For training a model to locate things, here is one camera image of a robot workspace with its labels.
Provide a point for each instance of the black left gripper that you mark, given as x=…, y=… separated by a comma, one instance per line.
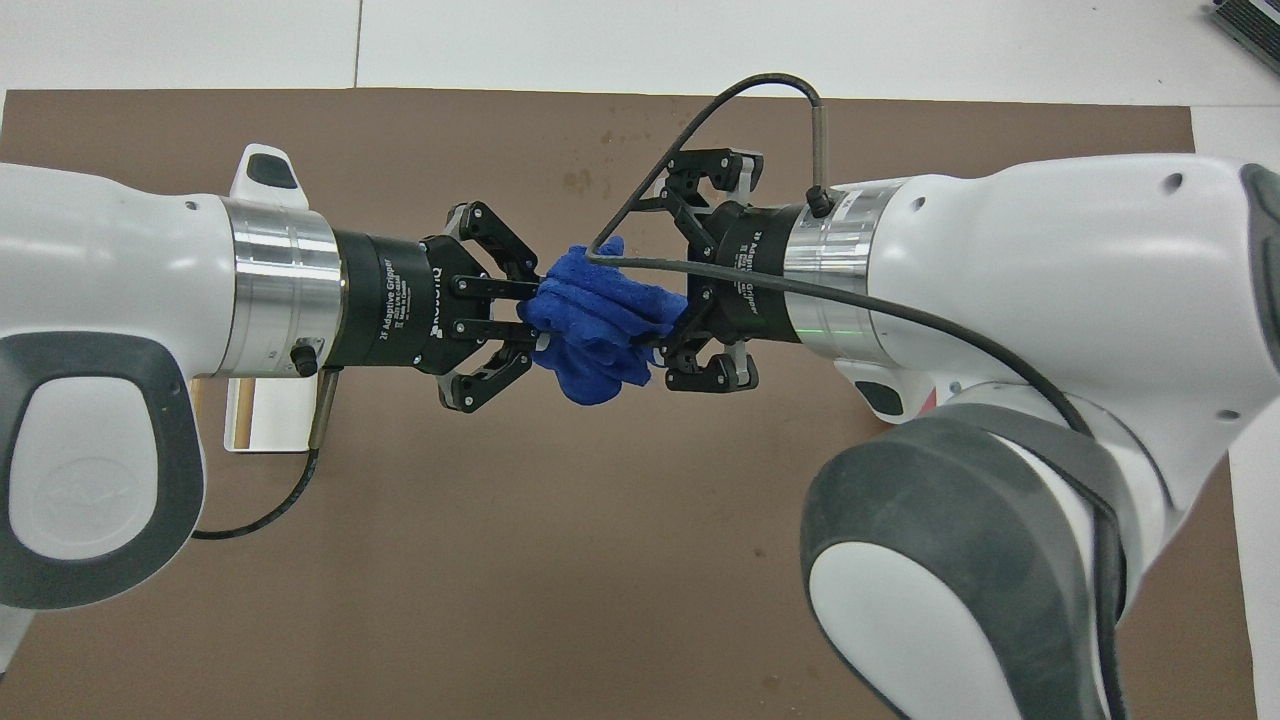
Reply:
x=400, y=300

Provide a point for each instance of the blue towel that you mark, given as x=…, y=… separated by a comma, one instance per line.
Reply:
x=600, y=320

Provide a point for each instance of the pink plastic bin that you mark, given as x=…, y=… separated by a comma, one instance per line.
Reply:
x=930, y=398

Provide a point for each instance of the wooden rack rod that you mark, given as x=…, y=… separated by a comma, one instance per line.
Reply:
x=196, y=400

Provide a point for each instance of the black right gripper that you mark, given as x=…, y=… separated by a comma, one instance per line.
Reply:
x=765, y=240

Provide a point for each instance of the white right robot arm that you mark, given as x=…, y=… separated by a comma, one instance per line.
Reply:
x=1050, y=380

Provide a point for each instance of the dark ribbed device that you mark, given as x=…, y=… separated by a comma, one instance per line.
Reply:
x=1250, y=25

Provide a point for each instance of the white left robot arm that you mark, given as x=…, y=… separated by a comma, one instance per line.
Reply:
x=110, y=330

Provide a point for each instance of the white rack with wooden rods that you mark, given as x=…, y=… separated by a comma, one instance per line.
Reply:
x=270, y=415

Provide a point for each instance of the brown table mat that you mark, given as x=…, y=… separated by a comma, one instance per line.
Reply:
x=600, y=550

